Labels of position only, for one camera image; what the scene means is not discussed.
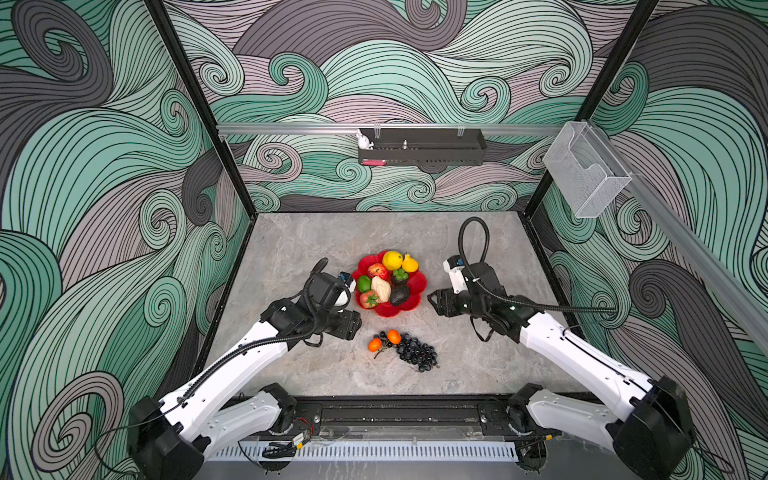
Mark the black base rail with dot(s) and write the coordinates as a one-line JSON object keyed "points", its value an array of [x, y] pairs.
{"points": [[396, 410]]}

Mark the cream fake pear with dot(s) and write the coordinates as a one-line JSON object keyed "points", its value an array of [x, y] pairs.
{"points": [[382, 289]]}

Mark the aluminium wall rail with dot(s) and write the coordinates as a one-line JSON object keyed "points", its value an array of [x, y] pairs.
{"points": [[304, 128]]}

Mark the green fake lime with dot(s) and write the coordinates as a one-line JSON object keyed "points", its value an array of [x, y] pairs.
{"points": [[364, 284]]}

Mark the small orange fake tangerine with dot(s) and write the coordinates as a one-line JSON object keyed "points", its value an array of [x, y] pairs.
{"points": [[375, 345]]}

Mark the small yellow fake lemon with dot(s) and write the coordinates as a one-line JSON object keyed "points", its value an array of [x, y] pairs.
{"points": [[409, 264]]}

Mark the clear plastic wall bin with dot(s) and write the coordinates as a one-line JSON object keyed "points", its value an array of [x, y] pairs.
{"points": [[587, 169]]}

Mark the white slotted cable duct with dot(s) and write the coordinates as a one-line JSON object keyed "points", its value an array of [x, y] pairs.
{"points": [[388, 451]]}

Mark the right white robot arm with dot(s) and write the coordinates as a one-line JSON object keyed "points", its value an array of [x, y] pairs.
{"points": [[647, 423]]}

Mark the red fake apple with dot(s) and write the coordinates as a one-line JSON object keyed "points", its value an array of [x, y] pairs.
{"points": [[378, 270]]}

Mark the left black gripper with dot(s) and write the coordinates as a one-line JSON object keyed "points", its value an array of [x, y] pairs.
{"points": [[349, 325]]}

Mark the red fake mango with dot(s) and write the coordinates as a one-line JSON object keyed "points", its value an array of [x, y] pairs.
{"points": [[369, 300]]}

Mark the dark fake avocado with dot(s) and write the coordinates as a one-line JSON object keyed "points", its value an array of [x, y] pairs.
{"points": [[400, 294]]}

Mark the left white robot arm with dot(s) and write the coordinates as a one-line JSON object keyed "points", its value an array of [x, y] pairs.
{"points": [[171, 438]]}

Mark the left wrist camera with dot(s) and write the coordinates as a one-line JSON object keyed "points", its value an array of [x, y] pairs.
{"points": [[346, 292]]}

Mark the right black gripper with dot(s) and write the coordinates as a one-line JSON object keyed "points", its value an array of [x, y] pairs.
{"points": [[445, 298]]}

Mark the large yellow fake lemon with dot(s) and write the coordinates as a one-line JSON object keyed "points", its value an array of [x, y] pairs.
{"points": [[392, 260]]}

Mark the dark fake grape bunch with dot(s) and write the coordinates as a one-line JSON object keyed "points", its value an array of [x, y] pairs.
{"points": [[421, 355]]}

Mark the black wall shelf tray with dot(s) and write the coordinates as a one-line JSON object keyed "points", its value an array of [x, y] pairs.
{"points": [[429, 149]]}

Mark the dark maroon fake fruit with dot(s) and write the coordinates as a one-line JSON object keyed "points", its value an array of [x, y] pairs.
{"points": [[400, 276]]}

